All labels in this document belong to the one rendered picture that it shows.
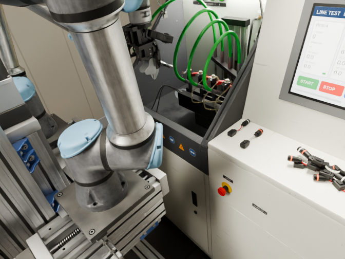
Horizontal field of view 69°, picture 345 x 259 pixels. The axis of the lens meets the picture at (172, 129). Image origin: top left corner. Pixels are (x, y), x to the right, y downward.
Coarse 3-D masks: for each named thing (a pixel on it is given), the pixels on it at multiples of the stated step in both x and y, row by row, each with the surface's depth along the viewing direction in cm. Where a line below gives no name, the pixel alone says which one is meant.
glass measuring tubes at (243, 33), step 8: (224, 16) 127; (232, 16) 126; (232, 24) 123; (240, 24) 120; (248, 24) 120; (224, 32) 130; (240, 32) 125; (248, 32) 123; (224, 40) 132; (232, 40) 129; (240, 40) 127; (224, 48) 135; (232, 48) 132; (224, 56) 137; (232, 56) 134; (232, 64) 137; (224, 72) 143; (224, 80) 145; (232, 80) 142
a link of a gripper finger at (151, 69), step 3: (150, 60) 91; (153, 60) 92; (150, 63) 92; (153, 63) 92; (150, 66) 92; (153, 66) 93; (147, 69) 92; (150, 69) 93; (153, 69) 94; (156, 69) 94; (147, 72) 92; (150, 72) 93; (153, 72) 94; (156, 72) 95; (153, 75) 97; (156, 75) 96
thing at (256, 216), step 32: (288, 0) 83; (288, 32) 86; (256, 64) 97; (256, 96) 101; (288, 128) 94; (320, 128) 86; (224, 160) 95; (256, 192) 89; (224, 224) 118; (256, 224) 98; (288, 224) 84; (320, 224) 74; (224, 256) 135; (256, 256) 110; (288, 256) 92; (320, 256) 80
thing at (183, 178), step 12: (168, 156) 130; (168, 168) 137; (180, 168) 126; (192, 168) 117; (168, 180) 145; (180, 180) 133; (192, 180) 123; (204, 180) 114; (168, 192) 154; (180, 192) 140; (192, 192) 128; (204, 192) 119; (168, 204) 163; (180, 204) 148; (192, 204) 135; (204, 204) 124; (180, 216) 158; (192, 216) 143; (204, 216) 131; (192, 228) 152; (204, 228) 138; (204, 240) 146
